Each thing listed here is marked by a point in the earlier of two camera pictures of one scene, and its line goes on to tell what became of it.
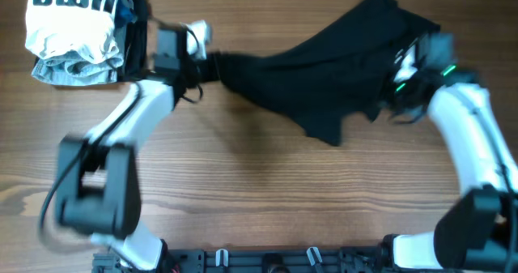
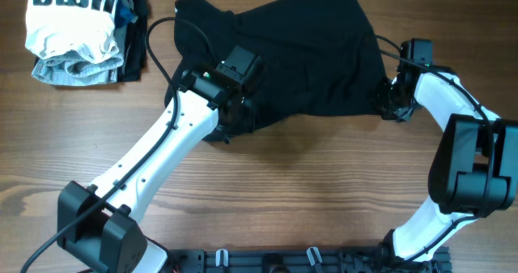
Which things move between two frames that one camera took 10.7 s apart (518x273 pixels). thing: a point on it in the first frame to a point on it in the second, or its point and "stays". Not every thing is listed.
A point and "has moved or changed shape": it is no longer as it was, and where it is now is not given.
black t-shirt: [337, 70] has moved or changed shape
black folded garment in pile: [137, 36] stays
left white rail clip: [222, 258] stays
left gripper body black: [188, 69] to [243, 119]
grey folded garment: [71, 68] stays
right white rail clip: [314, 255] stays
